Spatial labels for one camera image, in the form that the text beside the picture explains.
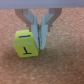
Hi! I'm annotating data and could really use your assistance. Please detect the yellow block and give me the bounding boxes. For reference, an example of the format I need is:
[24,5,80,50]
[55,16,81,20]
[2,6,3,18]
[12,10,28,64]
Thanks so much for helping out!
[12,29,41,58]

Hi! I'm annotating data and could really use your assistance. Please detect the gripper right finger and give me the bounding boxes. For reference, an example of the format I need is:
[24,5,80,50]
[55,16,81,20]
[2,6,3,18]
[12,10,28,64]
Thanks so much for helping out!
[39,7,63,49]

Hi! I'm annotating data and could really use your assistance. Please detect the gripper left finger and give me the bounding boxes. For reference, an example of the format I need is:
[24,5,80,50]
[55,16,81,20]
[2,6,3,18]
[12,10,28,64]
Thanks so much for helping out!
[14,8,42,48]

